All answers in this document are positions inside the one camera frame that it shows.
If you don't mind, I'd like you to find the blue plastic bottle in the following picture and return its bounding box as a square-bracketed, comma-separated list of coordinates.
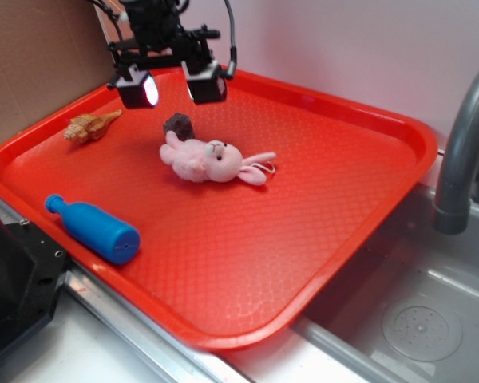
[45, 195, 141, 265]

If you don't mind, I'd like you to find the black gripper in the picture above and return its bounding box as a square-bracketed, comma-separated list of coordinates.
[105, 1, 228, 109]

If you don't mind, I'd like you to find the red plastic tray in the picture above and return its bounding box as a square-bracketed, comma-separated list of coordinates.
[0, 69, 437, 351]

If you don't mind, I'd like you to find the brown cardboard panel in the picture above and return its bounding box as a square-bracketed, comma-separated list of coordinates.
[0, 1, 113, 144]

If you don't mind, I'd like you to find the grey plastic sink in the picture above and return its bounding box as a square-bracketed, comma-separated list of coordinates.
[293, 166, 479, 382]

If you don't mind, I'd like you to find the tan conch seashell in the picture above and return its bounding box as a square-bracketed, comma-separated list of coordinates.
[63, 109, 122, 144]

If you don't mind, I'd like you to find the pink plush bunny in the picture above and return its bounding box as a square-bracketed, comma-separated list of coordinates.
[159, 131, 276, 186]

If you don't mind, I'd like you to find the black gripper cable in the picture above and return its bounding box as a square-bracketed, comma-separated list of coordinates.
[221, 0, 238, 81]

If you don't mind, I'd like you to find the brown rock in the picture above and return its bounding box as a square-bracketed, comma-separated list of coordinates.
[163, 113, 196, 141]

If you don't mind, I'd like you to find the grey faucet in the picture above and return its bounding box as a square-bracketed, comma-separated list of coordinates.
[432, 73, 479, 235]

